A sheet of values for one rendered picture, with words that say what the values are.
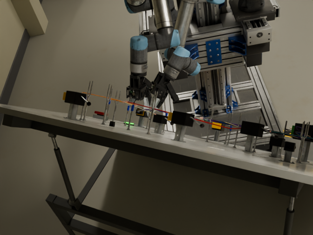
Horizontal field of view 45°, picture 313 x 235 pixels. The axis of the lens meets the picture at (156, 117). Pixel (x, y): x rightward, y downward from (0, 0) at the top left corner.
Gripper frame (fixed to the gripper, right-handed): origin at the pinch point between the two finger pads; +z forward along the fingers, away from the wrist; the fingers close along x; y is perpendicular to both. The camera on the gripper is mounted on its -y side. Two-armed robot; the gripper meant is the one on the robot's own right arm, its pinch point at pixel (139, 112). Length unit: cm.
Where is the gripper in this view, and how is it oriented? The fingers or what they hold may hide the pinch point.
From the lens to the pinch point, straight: 178.8
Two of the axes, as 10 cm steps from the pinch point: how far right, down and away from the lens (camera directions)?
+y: -3.9, 3.5, -8.5
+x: 9.2, 1.8, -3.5
